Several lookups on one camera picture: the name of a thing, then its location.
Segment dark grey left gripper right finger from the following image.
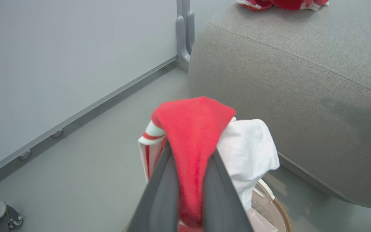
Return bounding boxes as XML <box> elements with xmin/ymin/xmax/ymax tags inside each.
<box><xmin>203</xmin><ymin>148</ymin><xmax>253</xmax><ymax>232</ymax></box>

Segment grey curved frame bracket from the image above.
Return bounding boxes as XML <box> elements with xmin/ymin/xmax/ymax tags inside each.
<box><xmin>176</xmin><ymin>11</ymin><xmax>195</xmax><ymax>63</ymax></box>

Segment grey frame rail with bolts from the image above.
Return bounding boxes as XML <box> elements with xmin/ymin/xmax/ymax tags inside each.
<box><xmin>0</xmin><ymin>55</ymin><xmax>178</xmax><ymax>194</ymax></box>

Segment grey fabric sofa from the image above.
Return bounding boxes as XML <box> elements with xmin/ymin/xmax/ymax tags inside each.
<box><xmin>188</xmin><ymin>0</ymin><xmax>371</xmax><ymax>209</ymax></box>

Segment red garment with striped cuffs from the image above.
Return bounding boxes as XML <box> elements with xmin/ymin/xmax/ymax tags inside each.
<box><xmin>138</xmin><ymin>96</ymin><xmax>237</xmax><ymax>232</ymax></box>

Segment red and white garment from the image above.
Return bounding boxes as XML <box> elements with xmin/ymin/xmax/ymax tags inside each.
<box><xmin>236</xmin><ymin>0</ymin><xmax>329</xmax><ymax>12</ymax></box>

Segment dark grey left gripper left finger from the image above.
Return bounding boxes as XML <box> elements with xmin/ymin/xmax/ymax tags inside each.
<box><xmin>128</xmin><ymin>141</ymin><xmax>180</xmax><ymax>232</ymax></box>

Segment wicker laundry basket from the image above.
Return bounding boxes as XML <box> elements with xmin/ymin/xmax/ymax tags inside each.
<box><xmin>247</xmin><ymin>179</ymin><xmax>293</xmax><ymax>232</ymax></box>

